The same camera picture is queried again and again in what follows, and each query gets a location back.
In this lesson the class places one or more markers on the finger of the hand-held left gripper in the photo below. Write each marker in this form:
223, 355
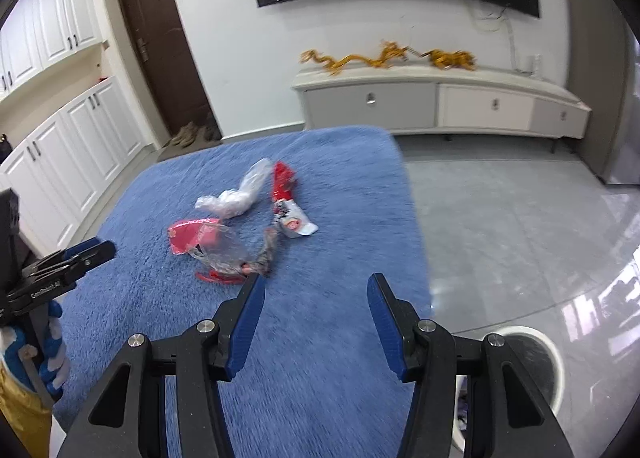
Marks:
100, 253
80, 248

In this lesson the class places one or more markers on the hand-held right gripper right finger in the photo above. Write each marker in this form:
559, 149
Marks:
387, 328

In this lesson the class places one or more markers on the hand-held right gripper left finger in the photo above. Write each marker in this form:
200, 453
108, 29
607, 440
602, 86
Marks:
245, 328

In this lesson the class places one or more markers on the red wrapper strip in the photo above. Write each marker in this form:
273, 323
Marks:
220, 278

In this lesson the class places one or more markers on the crinkled clear wrapper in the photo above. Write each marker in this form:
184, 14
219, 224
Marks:
225, 253

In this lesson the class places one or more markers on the dark twisted wrapper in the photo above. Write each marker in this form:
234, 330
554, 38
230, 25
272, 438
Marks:
265, 253

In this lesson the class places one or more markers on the red snack wrapper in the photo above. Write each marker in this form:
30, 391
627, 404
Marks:
192, 234

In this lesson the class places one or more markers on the red and white wrapper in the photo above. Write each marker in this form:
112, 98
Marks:
289, 210

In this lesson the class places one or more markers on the clear plastic bag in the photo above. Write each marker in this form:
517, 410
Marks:
235, 195

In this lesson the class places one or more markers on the white round waste bin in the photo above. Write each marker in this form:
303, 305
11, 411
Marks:
542, 363

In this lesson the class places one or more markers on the person's left forearm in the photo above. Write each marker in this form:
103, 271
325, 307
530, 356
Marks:
20, 413

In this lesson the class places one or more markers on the person's left hand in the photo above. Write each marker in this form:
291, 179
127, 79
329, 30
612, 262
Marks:
52, 353

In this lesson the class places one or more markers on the white base cabinets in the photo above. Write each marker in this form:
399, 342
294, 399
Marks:
75, 153

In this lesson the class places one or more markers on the grey doormat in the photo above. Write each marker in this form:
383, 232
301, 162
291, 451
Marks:
170, 153

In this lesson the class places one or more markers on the beige shoes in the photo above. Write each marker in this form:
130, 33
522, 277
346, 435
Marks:
184, 134

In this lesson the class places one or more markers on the blue fluffy blanket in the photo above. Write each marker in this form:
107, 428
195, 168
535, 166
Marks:
310, 188

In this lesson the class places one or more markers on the dark shoes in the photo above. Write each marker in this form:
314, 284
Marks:
212, 132

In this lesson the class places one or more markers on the brown entrance door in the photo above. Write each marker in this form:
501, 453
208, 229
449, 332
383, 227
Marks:
160, 53

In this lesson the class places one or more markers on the white television cabinet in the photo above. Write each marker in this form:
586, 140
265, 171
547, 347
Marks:
390, 103

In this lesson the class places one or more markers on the golden dragon figurine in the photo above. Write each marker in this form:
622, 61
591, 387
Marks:
350, 60

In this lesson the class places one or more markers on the golden tiger figurine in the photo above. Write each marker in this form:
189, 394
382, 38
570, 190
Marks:
450, 59

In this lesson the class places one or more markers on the white power strip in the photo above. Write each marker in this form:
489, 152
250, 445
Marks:
533, 64

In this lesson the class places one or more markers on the grey refrigerator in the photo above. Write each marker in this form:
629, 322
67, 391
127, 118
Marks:
600, 113

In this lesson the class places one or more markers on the white wall cabinets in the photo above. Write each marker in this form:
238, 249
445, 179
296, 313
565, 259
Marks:
55, 23

